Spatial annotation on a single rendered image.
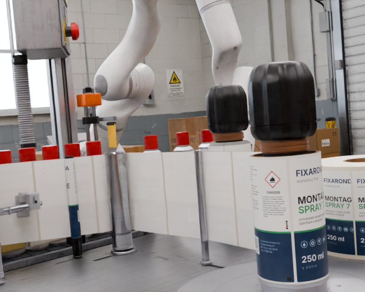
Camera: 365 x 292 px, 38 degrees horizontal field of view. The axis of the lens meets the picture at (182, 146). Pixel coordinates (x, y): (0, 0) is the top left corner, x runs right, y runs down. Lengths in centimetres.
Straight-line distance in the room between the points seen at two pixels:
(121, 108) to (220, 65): 49
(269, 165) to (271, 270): 13
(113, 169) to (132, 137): 651
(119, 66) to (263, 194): 120
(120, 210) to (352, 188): 41
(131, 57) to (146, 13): 17
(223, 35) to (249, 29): 596
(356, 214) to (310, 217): 24
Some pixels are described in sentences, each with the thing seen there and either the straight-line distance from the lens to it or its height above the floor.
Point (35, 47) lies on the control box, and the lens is 117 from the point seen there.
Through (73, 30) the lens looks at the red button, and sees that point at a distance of 118.
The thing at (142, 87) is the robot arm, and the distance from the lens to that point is 187.
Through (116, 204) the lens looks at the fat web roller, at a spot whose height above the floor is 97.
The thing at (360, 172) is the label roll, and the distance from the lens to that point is 86.
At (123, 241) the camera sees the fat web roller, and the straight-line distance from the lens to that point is 100.
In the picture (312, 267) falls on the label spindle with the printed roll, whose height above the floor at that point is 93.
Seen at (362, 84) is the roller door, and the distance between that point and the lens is 609.
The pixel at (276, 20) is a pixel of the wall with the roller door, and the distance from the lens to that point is 706.
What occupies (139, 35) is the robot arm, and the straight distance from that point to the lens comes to 175.
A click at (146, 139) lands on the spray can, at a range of 127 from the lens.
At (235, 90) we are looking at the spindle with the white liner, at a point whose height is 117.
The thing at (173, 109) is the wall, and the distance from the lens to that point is 787.
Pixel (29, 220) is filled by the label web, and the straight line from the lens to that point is 101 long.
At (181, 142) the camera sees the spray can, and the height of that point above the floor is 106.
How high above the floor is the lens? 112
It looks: 3 degrees down
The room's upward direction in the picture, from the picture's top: 5 degrees counter-clockwise
